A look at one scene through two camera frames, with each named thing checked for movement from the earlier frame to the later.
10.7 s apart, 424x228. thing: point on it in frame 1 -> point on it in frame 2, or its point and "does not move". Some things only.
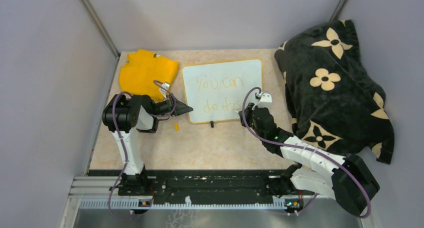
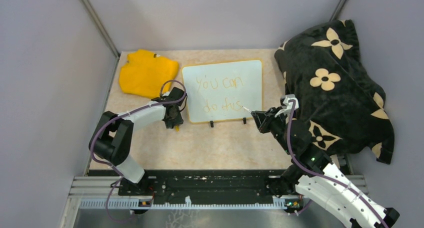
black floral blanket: [334, 99] does not move
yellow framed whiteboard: [216, 91] does not move
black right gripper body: [247, 121] -> [277, 125]
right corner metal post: [340, 4] does not move
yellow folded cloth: [137, 75] does not move
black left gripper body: [161, 108] -> [177, 120]
